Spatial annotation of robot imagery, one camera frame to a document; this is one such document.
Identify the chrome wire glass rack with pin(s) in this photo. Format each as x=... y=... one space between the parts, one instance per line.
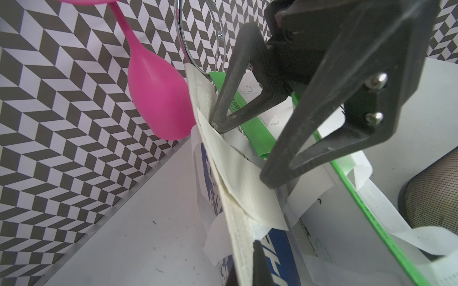
x=207 y=30

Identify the pink plastic wine glass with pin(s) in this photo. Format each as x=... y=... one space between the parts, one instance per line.
x=158 y=91

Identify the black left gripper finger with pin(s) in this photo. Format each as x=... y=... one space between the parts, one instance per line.
x=261 y=272

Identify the blue paper bag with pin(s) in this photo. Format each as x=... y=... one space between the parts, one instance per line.
x=239 y=214

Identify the trash bin with plastic liner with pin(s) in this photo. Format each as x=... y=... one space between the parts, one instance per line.
x=431 y=197

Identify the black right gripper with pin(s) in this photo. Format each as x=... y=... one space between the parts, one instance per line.
x=364 y=60

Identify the white paper receipt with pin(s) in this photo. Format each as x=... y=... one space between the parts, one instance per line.
x=242 y=179

